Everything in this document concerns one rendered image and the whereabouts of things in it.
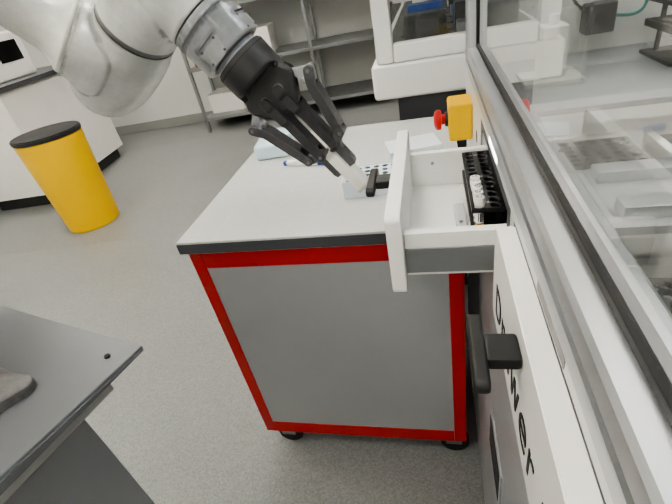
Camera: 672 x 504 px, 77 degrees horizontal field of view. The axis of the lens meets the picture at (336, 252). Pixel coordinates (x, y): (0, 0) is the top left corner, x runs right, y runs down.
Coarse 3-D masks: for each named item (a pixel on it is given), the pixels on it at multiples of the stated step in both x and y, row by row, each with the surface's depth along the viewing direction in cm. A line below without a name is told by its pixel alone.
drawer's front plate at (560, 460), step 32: (512, 256) 37; (512, 288) 34; (512, 320) 34; (544, 320) 31; (544, 352) 28; (544, 384) 26; (544, 416) 25; (544, 448) 25; (576, 448) 23; (544, 480) 25; (576, 480) 22
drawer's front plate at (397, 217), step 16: (400, 144) 64; (400, 160) 59; (400, 176) 55; (400, 192) 51; (400, 208) 48; (384, 224) 47; (400, 224) 47; (400, 240) 48; (400, 256) 49; (400, 272) 51; (400, 288) 52
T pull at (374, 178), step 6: (372, 174) 61; (378, 174) 62; (384, 174) 60; (390, 174) 60; (372, 180) 59; (378, 180) 59; (384, 180) 59; (366, 186) 58; (372, 186) 58; (378, 186) 59; (384, 186) 59; (366, 192) 57; (372, 192) 57
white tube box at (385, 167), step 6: (378, 162) 93; (384, 162) 93; (390, 162) 93; (360, 168) 94; (366, 168) 93; (372, 168) 92; (378, 168) 91; (384, 168) 91; (390, 168) 90; (366, 174) 90; (342, 180) 89; (342, 186) 88; (348, 186) 88; (348, 192) 89; (354, 192) 89; (378, 192) 88; (384, 192) 88; (348, 198) 90
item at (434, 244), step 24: (432, 168) 70; (456, 168) 69; (432, 192) 69; (456, 192) 68; (432, 216) 63; (408, 240) 50; (432, 240) 50; (456, 240) 49; (480, 240) 48; (408, 264) 52; (432, 264) 51; (456, 264) 51; (480, 264) 50
